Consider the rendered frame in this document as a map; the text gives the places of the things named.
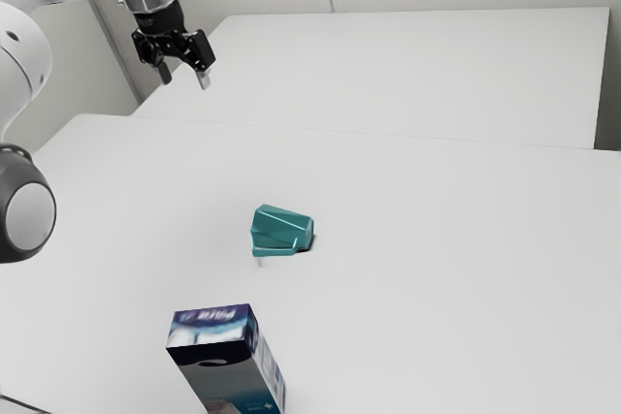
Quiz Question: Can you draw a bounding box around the teal faceted mug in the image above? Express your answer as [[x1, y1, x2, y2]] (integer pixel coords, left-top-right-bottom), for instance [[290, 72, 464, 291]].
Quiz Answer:
[[249, 204, 318, 259]]

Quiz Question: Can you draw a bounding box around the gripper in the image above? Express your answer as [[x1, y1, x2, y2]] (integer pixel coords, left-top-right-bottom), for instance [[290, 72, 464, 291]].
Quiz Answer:
[[127, 0, 216, 91]]

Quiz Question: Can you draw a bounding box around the dark blue printed carton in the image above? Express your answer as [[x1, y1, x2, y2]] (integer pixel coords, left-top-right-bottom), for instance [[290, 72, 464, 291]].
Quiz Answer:
[[165, 303, 287, 414]]

